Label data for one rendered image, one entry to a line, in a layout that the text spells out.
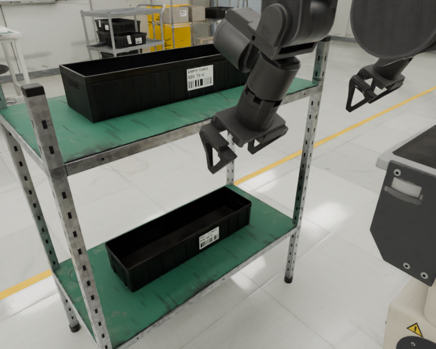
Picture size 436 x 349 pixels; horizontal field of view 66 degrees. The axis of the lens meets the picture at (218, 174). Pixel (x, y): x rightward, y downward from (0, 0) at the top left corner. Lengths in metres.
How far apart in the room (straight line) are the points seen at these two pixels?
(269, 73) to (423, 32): 0.19
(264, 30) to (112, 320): 0.97
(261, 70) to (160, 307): 0.89
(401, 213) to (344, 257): 1.40
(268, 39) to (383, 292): 1.54
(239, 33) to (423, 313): 0.50
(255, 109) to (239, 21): 0.12
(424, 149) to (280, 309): 1.17
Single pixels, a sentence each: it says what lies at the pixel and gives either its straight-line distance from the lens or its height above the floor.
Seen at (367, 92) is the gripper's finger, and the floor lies 1.05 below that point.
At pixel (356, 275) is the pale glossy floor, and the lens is 1.85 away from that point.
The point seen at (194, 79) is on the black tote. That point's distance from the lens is 1.01.
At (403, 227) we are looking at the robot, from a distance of 0.54.
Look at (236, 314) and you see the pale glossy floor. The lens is 1.58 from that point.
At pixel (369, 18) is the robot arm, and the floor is 1.23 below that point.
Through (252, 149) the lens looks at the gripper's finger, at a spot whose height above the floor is 0.99.
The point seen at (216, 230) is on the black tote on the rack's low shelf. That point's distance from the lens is 1.31.
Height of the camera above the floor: 1.26
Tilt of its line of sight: 30 degrees down
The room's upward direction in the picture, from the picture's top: straight up
